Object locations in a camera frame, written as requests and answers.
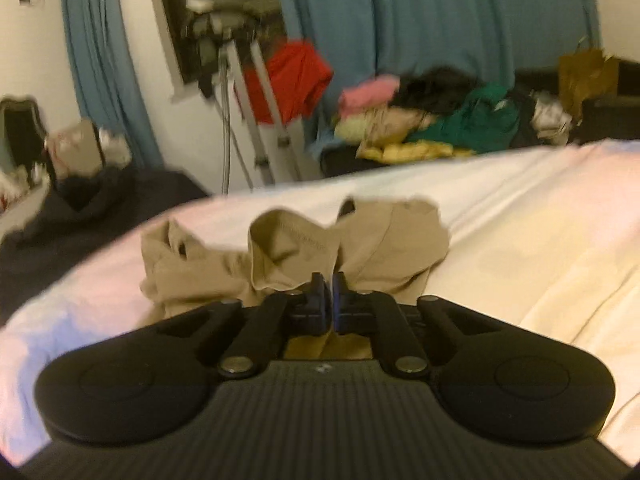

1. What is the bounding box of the clear hose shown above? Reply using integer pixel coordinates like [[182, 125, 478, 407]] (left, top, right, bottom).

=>
[[216, 55, 256, 193]]

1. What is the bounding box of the white patterned cloth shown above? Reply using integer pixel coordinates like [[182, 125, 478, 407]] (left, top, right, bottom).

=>
[[530, 100, 573, 141]]

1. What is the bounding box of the red cloth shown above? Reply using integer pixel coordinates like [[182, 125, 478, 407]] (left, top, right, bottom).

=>
[[245, 40, 335, 125]]

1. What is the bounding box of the light blue cloth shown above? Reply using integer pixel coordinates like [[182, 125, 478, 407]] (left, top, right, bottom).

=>
[[306, 125, 346, 158]]

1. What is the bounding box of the beige chair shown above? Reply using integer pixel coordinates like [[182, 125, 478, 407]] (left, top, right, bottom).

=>
[[47, 119, 132, 181]]

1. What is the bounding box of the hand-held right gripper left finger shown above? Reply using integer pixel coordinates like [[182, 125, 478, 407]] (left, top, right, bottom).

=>
[[155, 272, 332, 380]]

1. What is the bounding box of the silver tripod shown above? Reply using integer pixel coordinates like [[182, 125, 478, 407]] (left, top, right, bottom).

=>
[[182, 0, 306, 186]]

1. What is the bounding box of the black cloth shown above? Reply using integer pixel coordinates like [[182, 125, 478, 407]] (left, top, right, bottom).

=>
[[395, 65, 481, 113]]

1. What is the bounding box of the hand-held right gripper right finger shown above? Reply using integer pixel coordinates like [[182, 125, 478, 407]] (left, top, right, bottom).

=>
[[332, 271, 503, 380]]

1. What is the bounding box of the brown paper bag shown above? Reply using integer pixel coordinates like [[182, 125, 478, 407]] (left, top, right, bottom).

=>
[[557, 37, 621, 108]]

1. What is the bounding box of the white bed sheet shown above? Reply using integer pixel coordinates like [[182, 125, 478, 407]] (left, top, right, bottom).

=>
[[0, 140, 640, 468]]

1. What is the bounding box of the tan cloth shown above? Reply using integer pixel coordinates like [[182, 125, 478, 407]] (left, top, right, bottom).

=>
[[367, 109, 438, 145]]

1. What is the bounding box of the green cloth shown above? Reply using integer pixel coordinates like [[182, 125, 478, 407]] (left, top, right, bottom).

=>
[[405, 82, 523, 156]]

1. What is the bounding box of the beige garment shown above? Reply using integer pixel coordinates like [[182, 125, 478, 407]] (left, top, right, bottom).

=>
[[140, 199, 451, 361]]

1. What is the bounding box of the wide blue curtain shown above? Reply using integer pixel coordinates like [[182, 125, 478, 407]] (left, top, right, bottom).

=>
[[274, 0, 601, 126]]

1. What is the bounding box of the dark cloth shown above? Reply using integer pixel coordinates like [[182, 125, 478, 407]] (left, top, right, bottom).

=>
[[0, 162, 211, 328]]

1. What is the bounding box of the wavy framed mirror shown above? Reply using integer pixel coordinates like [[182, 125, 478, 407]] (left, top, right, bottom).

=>
[[0, 95, 51, 181]]

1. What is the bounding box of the pink cloth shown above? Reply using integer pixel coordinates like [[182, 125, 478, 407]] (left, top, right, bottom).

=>
[[339, 74, 401, 118]]

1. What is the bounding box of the yellow cloth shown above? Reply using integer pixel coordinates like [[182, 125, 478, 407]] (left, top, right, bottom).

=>
[[356, 140, 476, 163]]

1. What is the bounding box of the narrow blue curtain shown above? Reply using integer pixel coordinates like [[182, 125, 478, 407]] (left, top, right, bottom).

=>
[[60, 0, 166, 171]]

